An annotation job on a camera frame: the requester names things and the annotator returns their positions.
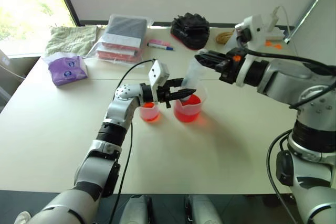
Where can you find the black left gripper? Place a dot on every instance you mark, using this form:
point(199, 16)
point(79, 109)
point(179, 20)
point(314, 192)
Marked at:
point(165, 95)

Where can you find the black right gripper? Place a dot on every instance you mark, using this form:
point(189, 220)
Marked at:
point(229, 73)

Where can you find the clear plastic cup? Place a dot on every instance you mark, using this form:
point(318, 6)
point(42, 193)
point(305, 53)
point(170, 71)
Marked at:
point(193, 73)

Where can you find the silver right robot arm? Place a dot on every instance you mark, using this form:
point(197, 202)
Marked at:
point(288, 82)

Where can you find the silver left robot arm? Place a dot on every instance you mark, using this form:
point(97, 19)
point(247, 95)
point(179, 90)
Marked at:
point(118, 108)

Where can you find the large clear cup red liquid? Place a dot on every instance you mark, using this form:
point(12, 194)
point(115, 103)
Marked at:
point(187, 113)

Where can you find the small clear cup red liquid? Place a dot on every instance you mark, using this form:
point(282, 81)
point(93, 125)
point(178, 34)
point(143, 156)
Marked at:
point(149, 116)

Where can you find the coil of brown twine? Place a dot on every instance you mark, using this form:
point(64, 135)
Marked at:
point(223, 37)

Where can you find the black crumpled bag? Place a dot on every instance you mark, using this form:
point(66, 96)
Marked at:
point(190, 28)

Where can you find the white marker blue cap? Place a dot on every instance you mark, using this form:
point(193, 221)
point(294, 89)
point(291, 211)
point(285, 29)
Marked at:
point(160, 46)

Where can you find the pink pen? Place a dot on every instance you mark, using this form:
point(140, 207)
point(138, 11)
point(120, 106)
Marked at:
point(158, 42)

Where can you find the small orange plastic piece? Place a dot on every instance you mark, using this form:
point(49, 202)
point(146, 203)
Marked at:
point(268, 43)

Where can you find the red notebook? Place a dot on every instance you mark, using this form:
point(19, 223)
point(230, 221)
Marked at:
point(113, 55)
point(115, 46)

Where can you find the grey notebook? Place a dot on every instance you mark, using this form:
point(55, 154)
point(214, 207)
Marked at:
point(126, 30)

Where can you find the clear plastic zip bag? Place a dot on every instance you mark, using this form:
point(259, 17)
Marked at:
point(118, 37)

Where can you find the purple tissue pack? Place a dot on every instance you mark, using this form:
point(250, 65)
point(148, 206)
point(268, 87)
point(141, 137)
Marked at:
point(67, 70)

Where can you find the pale green towel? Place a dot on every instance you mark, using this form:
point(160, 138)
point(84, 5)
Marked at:
point(71, 40)

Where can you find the white shoe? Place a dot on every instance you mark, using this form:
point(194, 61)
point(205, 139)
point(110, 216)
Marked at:
point(23, 217)

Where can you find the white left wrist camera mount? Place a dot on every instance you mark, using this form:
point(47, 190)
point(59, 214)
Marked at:
point(157, 73)

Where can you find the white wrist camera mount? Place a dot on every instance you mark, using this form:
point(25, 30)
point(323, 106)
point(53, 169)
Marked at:
point(157, 73)
point(256, 28)

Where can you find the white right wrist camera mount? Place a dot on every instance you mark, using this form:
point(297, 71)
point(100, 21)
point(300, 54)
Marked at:
point(256, 28)

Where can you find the silver metal rail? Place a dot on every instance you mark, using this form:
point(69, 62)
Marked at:
point(309, 11)

